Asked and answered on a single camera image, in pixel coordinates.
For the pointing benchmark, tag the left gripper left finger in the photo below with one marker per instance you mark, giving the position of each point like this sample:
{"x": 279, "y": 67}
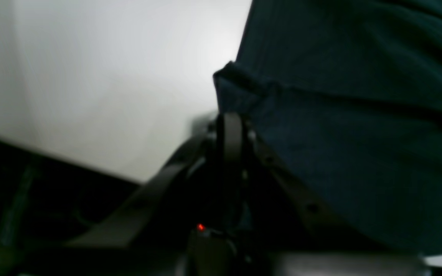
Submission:
{"x": 146, "y": 235}

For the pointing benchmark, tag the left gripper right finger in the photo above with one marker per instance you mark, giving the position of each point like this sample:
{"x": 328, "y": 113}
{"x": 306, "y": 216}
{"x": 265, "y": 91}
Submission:
{"x": 295, "y": 232}

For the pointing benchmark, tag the black t-shirt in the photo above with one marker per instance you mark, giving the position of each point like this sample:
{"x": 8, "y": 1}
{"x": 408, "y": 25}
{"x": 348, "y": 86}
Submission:
{"x": 348, "y": 93}

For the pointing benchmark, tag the black power strip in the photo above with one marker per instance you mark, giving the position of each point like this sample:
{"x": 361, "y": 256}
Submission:
{"x": 211, "y": 247}

